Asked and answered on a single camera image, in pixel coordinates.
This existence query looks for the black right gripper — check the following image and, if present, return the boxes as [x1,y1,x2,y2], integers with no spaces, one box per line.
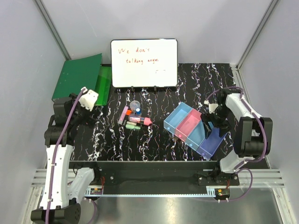
[200,105,232,139]

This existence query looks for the light blue bin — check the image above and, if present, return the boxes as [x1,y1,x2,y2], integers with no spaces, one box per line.
[164,102,192,135]
[185,121,205,151]

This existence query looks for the purple plastic bin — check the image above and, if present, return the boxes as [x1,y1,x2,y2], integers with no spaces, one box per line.
[196,122,226,160]

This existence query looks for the pink plastic bin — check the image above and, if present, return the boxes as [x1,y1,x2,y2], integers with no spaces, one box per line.
[175,109,201,141]

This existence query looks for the clear jar of clips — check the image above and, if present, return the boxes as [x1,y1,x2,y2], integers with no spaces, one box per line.
[129,100,140,113]

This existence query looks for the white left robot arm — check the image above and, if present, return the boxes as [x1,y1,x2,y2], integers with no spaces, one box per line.
[30,89,101,224]

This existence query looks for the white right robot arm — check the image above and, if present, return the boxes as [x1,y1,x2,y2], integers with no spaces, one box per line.
[199,86,273,185]

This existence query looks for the green translucent file folder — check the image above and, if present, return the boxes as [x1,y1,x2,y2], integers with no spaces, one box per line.
[94,66,112,106]

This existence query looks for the pink eraser stick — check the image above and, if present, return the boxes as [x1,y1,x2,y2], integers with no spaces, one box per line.
[118,106,128,125]

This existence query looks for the green highlighter pen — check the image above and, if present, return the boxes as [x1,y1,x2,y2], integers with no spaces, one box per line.
[125,124,141,130]

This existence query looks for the black marble pattern mat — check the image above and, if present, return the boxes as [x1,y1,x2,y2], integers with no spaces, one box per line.
[71,63,238,161]

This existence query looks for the white dry-erase board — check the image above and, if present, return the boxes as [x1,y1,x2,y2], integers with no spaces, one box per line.
[110,39,178,88]

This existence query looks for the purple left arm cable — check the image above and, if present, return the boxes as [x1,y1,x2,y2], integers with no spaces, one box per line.
[45,88,98,224]

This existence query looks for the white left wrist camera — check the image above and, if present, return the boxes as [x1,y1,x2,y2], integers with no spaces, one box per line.
[78,87,99,111]

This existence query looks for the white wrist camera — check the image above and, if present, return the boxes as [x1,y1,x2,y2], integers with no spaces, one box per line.
[78,87,99,111]
[204,100,218,114]

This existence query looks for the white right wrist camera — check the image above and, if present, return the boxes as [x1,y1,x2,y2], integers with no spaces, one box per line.
[204,100,218,114]

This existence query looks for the green ring binder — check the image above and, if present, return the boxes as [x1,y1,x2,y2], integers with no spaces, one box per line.
[52,53,102,101]

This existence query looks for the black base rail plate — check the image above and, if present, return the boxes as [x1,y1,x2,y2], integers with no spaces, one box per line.
[69,161,240,197]

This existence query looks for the aluminium frame rail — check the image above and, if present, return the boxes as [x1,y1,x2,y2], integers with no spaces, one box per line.
[30,169,285,199]

